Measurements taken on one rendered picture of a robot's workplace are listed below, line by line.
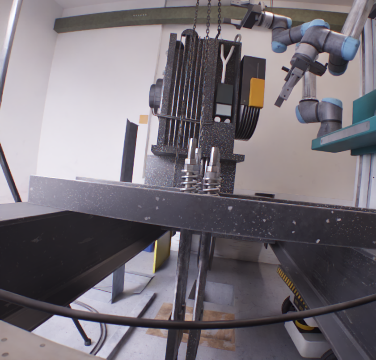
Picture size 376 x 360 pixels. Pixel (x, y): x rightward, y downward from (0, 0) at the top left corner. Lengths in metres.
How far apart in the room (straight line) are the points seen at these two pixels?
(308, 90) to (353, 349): 1.30
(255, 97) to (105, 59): 2.20
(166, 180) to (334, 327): 0.96
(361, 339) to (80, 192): 0.73
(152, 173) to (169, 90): 0.48
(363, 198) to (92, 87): 2.84
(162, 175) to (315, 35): 0.91
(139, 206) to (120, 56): 2.71
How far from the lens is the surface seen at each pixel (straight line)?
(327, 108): 1.49
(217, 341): 1.32
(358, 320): 0.71
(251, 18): 1.36
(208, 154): 1.11
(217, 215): 0.48
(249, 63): 1.47
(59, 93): 3.40
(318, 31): 1.01
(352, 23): 1.18
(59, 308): 0.21
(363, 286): 0.69
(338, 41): 0.99
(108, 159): 2.81
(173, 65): 1.50
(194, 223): 0.49
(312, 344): 1.24
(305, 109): 1.54
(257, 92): 1.39
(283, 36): 1.33
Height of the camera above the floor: 0.76
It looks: level
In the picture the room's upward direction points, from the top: 6 degrees clockwise
